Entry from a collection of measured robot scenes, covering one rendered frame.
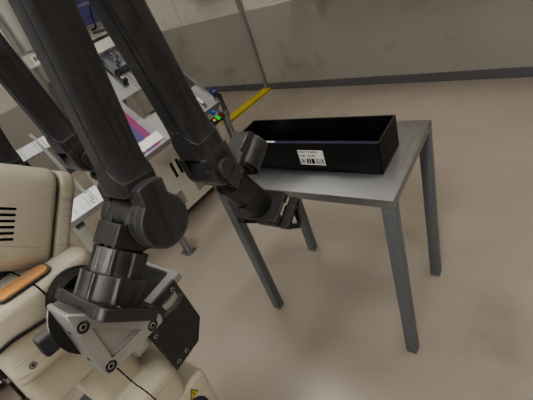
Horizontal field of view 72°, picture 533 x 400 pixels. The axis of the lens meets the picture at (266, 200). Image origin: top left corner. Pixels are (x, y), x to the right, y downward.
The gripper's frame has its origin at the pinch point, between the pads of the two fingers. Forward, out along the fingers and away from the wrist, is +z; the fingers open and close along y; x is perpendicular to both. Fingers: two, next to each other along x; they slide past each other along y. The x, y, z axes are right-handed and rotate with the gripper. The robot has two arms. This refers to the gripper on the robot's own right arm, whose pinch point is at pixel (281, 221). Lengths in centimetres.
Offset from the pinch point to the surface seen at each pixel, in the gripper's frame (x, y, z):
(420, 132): -53, -12, 47
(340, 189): -23.1, 4.3, 32.1
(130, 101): -184, 392, 155
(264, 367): 40, 46, 90
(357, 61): -234, 105, 194
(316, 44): -248, 145, 176
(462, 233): -49, -17, 134
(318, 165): -32.0, 15.3, 33.4
